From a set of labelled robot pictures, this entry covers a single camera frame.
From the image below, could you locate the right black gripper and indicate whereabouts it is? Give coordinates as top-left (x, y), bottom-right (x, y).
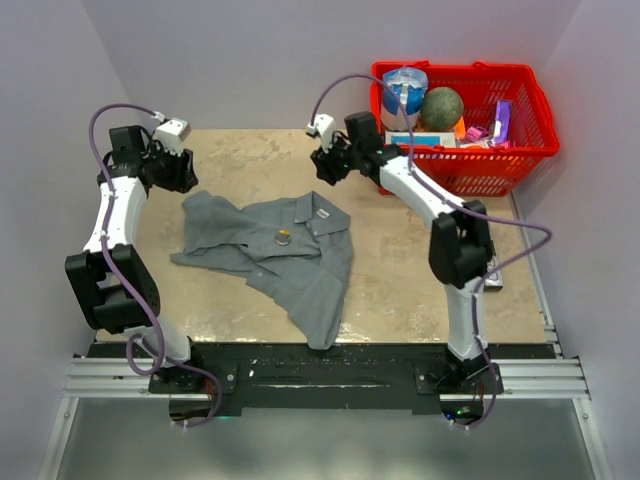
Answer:
top-left (310, 131), bottom-right (360, 187)

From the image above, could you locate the grey button shirt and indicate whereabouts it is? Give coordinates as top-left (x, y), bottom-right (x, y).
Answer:
top-left (170, 191), bottom-right (353, 350)

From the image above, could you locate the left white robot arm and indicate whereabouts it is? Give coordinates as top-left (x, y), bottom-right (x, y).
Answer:
top-left (65, 119), bottom-right (207, 393)

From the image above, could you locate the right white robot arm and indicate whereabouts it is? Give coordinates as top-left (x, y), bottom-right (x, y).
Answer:
top-left (306, 112), bottom-right (494, 393)

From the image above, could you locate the white shirt label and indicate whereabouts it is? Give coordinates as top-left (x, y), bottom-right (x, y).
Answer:
top-left (316, 208), bottom-right (331, 219)

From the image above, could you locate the blue white wrapped roll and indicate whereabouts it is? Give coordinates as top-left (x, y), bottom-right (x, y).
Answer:
top-left (380, 66), bottom-right (429, 131)

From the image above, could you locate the white blue box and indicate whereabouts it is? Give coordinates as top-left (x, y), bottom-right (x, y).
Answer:
top-left (385, 131), bottom-right (457, 148)

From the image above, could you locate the green round ball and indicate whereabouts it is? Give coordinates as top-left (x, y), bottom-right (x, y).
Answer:
top-left (420, 87), bottom-right (464, 131)

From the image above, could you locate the orange packet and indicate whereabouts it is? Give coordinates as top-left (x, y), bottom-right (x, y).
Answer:
top-left (415, 116), bottom-right (468, 146)

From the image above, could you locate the pink small packet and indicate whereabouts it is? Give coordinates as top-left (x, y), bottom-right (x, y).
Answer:
top-left (464, 126), bottom-right (489, 142)

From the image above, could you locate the red plastic basket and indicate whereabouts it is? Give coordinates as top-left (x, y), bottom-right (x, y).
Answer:
top-left (370, 60), bottom-right (561, 197)

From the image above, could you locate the purple snack packet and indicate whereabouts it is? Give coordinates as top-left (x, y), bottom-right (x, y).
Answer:
top-left (491, 100), bottom-right (512, 145)

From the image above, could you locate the dark long box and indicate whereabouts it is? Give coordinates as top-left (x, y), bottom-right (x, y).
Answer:
top-left (484, 241), bottom-right (504, 292)

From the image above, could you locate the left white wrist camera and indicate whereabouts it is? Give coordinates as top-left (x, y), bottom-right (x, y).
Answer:
top-left (152, 118), bottom-right (191, 156)

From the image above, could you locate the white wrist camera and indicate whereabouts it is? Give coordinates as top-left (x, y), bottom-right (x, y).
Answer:
top-left (305, 114), bottom-right (337, 153)
top-left (152, 118), bottom-right (191, 156)

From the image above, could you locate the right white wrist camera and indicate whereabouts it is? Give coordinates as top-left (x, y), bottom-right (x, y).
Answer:
top-left (305, 114), bottom-right (337, 153)

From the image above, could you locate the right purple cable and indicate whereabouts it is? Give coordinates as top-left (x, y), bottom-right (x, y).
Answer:
top-left (309, 74), bottom-right (554, 432)

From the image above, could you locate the purple cable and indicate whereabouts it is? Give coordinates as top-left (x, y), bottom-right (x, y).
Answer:
top-left (309, 74), bottom-right (554, 432)
top-left (88, 102), bottom-right (222, 429)

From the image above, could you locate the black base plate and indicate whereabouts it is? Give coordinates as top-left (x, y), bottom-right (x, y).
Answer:
top-left (87, 342), bottom-right (558, 420)

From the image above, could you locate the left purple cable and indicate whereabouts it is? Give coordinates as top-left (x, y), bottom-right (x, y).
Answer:
top-left (88, 102), bottom-right (222, 429)

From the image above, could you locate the aluminium rail frame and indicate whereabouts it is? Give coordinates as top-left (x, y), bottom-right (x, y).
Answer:
top-left (39, 187), bottom-right (609, 479)

